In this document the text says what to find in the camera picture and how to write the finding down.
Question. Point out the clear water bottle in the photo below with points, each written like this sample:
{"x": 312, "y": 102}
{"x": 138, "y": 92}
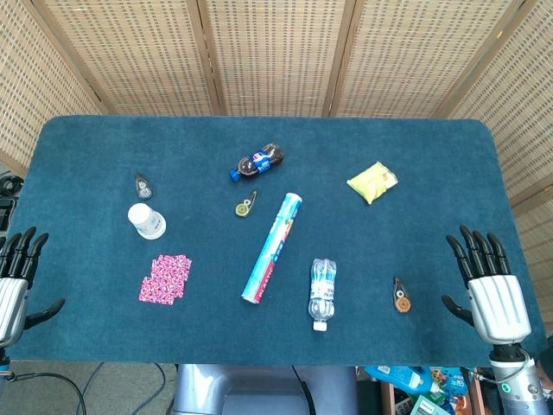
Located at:
{"x": 322, "y": 289}

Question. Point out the yellow snack bag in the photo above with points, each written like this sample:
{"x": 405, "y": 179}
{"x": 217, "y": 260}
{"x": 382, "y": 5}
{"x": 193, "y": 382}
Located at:
{"x": 371, "y": 181}

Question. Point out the blue detergent bottle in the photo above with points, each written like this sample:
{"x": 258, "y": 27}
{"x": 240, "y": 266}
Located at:
{"x": 402, "y": 377}

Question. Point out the orange correction tape dispenser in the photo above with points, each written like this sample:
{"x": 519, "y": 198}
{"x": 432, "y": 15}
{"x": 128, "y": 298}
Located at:
{"x": 402, "y": 302}

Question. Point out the plastic wrap box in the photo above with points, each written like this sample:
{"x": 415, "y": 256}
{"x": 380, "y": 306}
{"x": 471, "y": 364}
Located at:
{"x": 272, "y": 250}

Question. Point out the black correction tape dispenser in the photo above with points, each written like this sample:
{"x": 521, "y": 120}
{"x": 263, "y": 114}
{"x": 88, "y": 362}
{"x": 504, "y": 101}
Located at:
{"x": 142, "y": 187}

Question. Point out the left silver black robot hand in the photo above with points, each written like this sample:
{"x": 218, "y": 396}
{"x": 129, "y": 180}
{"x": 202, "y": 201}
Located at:
{"x": 13, "y": 298}

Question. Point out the black equipment beside table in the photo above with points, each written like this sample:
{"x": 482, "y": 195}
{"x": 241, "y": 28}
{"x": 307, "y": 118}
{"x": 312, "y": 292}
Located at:
{"x": 6, "y": 203}

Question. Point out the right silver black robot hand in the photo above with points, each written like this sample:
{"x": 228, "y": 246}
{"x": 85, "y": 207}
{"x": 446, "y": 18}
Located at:
{"x": 499, "y": 307}

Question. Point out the pepsi cola bottle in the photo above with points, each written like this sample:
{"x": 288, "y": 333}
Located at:
{"x": 259, "y": 162}

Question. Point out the white cup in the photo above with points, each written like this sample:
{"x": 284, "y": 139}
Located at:
{"x": 147, "y": 221}

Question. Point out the green correction tape dispenser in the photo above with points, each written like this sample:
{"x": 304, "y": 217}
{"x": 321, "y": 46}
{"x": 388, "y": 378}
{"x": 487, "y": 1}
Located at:
{"x": 243, "y": 208}

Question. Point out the pink patterned packet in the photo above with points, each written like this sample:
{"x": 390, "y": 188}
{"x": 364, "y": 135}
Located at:
{"x": 166, "y": 279}

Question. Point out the wooden crate with goods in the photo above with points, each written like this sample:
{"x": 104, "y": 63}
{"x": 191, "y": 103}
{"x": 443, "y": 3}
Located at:
{"x": 436, "y": 397}

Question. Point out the blue table cloth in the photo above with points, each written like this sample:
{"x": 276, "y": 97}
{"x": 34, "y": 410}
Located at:
{"x": 276, "y": 337}

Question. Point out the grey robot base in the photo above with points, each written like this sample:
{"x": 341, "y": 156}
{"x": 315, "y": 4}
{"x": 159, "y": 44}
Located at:
{"x": 259, "y": 389}

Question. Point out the woven folding screen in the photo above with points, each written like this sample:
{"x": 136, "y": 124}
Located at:
{"x": 276, "y": 56}

